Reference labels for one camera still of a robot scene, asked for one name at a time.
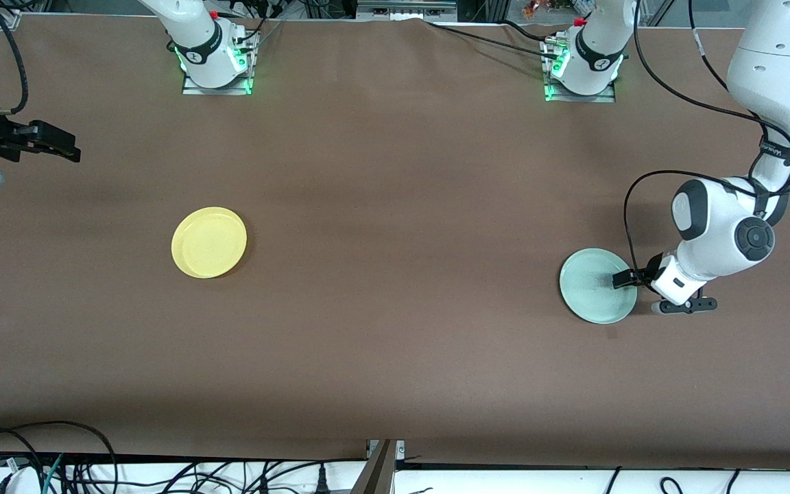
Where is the aluminium frame post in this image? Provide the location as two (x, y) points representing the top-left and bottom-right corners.
(350, 439), (406, 494)

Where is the pale green plate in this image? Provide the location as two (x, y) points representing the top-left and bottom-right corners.
(560, 248), (638, 325)

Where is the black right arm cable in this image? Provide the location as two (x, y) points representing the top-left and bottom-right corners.
(0, 5), (29, 115)

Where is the brown table cloth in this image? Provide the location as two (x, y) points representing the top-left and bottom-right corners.
(0, 14), (790, 471)

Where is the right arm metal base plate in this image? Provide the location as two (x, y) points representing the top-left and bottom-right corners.
(182, 31), (259, 95)

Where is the long black table cable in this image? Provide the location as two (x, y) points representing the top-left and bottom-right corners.
(426, 21), (562, 61)

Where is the green cable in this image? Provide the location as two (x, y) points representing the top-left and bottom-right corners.
(44, 453), (64, 493)

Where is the large black looping cable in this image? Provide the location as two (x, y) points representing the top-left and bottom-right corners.
(0, 420), (119, 494)

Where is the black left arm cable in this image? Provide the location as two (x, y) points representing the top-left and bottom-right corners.
(623, 0), (790, 275)

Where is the yellow plate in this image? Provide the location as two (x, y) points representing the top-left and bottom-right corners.
(171, 207), (248, 279)

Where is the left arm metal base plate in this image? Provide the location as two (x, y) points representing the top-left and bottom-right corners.
(542, 38), (617, 104)

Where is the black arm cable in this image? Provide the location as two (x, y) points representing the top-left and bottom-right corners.
(0, 5), (29, 115)
(623, 0), (790, 275)

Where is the grey metal device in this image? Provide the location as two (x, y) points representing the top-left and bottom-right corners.
(356, 0), (457, 21)

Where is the short black table cable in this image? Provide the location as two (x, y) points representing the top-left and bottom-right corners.
(498, 19), (562, 43)

